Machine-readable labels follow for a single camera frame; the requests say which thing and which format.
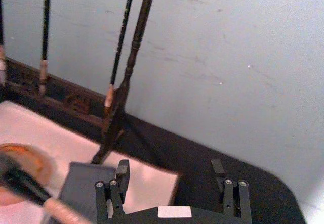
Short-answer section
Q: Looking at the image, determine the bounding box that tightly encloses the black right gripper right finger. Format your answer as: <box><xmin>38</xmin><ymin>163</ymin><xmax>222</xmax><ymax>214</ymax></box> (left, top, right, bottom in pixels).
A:
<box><xmin>210</xmin><ymin>158</ymin><xmax>253</xmax><ymax>218</ymax></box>

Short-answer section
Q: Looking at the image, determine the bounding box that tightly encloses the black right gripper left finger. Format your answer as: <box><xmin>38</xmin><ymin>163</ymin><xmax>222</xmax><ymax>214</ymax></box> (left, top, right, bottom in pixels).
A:
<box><xmin>95</xmin><ymin>159</ymin><xmax>131</xmax><ymax>220</ymax></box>

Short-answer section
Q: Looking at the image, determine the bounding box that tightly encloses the dark grey flat box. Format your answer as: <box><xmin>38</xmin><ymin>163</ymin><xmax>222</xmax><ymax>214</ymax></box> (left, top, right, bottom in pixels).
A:
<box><xmin>59</xmin><ymin>161</ymin><xmax>117</xmax><ymax>224</ymax></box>

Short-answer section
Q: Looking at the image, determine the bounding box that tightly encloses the black table cloth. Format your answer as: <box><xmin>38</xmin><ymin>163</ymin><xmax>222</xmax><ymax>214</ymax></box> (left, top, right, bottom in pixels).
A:
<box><xmin>0</xmin><ymin>57</ymin><xmax>307</xmax><ymax>224</ymax></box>

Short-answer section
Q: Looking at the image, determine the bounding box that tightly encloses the black tool with orange parts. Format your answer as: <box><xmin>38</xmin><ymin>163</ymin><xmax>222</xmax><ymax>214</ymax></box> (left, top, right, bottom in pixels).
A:
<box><xmin>0</xmin><ymin>143</ymin><xmax>55</xmax><ymax>207</ymax></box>

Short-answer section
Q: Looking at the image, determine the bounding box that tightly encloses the shallow pale cardboard tray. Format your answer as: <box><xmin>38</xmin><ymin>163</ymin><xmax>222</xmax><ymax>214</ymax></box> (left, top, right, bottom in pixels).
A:
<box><xmin>0</xmin><ymin>100</ymin><xmax>181</xmax><ymax>224</ymax></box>

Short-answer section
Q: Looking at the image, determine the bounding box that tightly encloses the thin dark bar tan end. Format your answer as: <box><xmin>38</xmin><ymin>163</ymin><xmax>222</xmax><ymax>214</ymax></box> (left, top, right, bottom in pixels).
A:
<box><xmin>0</xmin><ymin>0</ymin><xmax>7</xmax><ymax>86</ymax></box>
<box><xmin>38</xmin><ymin>0</ymin><xmax>52</xmax><ymax>96</ymax></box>
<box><xmin>103</xmin><ymin>0</ymin><xmax>138</xmax><ymax>124</ymax></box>

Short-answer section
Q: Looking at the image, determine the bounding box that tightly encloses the tan round handle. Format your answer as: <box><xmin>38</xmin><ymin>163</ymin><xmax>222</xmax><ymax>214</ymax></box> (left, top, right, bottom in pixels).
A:
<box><xmin>42</xmin><ymin>198</ymin><xmax>92</xmax><ymax>224</ymax></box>

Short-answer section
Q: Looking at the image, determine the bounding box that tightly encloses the black rack with post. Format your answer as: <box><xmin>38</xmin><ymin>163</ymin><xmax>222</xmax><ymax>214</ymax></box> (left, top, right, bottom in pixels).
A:
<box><xmin>0</xmin><ymin>0</ymin><xmax>159</xmax><ymax>165</ymax></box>

